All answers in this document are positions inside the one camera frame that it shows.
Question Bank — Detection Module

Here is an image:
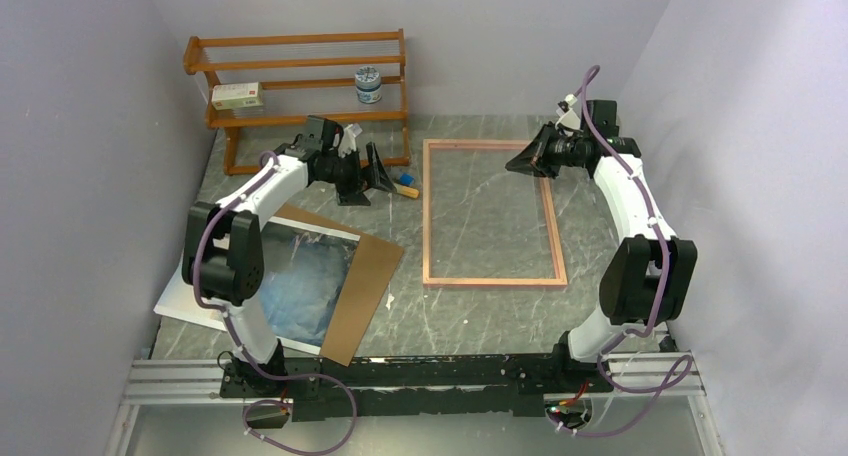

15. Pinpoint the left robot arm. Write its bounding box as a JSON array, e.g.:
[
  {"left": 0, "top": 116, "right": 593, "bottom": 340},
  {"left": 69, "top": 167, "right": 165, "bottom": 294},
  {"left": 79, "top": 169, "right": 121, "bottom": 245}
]
[{"left": 181, "top": 116, "right": 396, "bottom": 396}]

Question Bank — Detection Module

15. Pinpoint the aluminium extrusion frame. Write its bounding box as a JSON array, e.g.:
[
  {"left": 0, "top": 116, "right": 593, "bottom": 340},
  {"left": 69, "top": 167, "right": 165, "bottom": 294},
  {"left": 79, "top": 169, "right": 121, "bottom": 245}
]
[{"left": 102, "top": 353, "right": 723, "bottom": 456}]

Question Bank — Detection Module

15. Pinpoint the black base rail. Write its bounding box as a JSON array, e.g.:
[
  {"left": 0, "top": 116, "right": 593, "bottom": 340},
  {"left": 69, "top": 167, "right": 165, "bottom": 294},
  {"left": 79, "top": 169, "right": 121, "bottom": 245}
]
[{"left": 219, "top": 348, "right": 612, "bottom": 422}]

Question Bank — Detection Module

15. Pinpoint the wooden shelf rack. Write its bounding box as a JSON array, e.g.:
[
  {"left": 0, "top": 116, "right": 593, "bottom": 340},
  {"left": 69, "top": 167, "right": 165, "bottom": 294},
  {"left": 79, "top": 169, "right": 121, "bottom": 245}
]
[{"left": 182, "top": 29, "right": 411, "bottom": 175}]

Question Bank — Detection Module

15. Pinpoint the purple cable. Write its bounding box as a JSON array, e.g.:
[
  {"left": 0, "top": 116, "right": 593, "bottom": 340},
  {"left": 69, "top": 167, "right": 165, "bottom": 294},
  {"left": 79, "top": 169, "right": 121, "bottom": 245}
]
[
  {"left": 190, "top": 149, "right": 360, "bottom": 454},
  {"left": 546, "top": 63, "right": 695, "bottom": 440}
]

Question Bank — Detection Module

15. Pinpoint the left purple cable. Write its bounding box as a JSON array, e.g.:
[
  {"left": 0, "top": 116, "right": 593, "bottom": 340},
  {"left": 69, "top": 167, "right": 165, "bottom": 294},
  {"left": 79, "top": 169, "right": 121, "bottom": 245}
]
[{"left": 190, "top": 149, "right": 360, "bottom": 454}]

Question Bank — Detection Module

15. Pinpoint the mountain landscape photo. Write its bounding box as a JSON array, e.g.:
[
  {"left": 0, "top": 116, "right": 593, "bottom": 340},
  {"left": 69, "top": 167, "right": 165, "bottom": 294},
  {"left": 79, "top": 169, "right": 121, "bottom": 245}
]
[{"left": 152, "top": 215, "right": 362, "bottom": 357}]

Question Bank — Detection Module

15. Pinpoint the small blue white jar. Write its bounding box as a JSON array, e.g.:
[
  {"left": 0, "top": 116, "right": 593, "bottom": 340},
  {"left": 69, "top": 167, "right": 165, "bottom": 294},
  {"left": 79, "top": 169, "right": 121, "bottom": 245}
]
[{"left": 354, "top": 66, "right": 382, "bottom": 104}]

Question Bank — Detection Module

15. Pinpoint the pink picture frame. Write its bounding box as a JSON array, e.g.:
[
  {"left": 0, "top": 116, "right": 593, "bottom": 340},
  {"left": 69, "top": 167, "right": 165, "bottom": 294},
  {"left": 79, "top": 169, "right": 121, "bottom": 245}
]
[{"left": 421, "top": 139, "right": 568, "bottom": 288}]

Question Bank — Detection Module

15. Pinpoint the white green cardboard box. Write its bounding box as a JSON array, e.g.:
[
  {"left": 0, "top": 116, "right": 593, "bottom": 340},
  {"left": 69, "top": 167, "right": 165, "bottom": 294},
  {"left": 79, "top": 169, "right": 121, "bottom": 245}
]
[{"left": 210, "top": 82, "right": 264, "bottom": 110}]

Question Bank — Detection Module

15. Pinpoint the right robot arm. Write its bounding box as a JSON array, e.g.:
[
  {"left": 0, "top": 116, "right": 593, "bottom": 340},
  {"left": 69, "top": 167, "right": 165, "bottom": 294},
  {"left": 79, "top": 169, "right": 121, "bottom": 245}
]
[{"left": 505, "top": 95, "right": 698, "bottom": 391}]

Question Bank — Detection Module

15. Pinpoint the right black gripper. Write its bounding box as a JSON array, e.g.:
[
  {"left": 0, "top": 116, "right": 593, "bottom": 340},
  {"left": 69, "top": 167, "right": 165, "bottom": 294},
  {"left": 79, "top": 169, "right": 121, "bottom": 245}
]
[{"left": 506, "top": 121, "right": 587, "bottom": 180}]

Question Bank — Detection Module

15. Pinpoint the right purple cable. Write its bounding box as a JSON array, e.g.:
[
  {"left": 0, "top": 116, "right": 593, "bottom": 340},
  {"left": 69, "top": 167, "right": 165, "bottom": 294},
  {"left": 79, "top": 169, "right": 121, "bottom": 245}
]
[{"left": 546, "top": 63, "right": 695, "bottom": 440}]

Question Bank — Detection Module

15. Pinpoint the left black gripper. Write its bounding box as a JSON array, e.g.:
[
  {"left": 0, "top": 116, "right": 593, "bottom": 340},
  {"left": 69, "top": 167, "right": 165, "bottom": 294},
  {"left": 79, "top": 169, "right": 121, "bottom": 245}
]
[{"left": 319, "top": 143, "right": 397, "bottom": 207}]

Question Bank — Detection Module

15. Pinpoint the clear acrylic sheet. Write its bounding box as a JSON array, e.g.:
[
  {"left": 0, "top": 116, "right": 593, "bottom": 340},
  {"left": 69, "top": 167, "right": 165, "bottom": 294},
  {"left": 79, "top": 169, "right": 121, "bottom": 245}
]
[{"left": 431, "top": 149, "right": 554, "bottom": 278}]

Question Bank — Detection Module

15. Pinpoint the brown backing board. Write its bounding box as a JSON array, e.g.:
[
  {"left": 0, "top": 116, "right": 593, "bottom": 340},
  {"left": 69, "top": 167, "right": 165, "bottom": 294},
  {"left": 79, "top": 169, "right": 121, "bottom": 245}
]
[{"left": 274, "top": 205, "right": 404, "bottom": 365}]

